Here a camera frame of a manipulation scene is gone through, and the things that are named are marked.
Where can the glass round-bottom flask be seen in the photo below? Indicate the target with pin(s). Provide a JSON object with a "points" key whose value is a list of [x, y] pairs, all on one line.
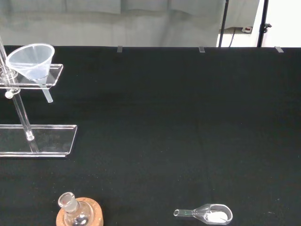
{"points": [[68, 203]]}

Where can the grey backdrop curtain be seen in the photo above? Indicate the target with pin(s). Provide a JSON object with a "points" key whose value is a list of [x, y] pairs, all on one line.
{"points": [[94, 23]]}

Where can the black bench cloth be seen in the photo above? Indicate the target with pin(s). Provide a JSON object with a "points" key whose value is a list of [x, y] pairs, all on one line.
{"points": [[164, 117]]}

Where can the clear tape strip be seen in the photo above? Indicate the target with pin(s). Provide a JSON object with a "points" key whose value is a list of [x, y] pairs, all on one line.
{"points": [[119, 49], [279, 50], [202, 49]]}

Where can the black tripod pole with clamp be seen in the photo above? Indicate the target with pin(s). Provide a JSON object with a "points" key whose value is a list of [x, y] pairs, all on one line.
{"points": [[263, 14]]}

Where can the small red white object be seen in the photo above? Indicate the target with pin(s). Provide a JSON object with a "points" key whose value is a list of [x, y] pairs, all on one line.
{"points": [[247, 29]]}

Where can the glass weighing funnel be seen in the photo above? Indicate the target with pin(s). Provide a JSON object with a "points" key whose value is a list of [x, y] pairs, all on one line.
{"points": [[216, 217]]}

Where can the clear acrylic funnel stand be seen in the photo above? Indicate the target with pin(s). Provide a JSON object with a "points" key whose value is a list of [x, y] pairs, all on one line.
{"points": [[53, 141]]}

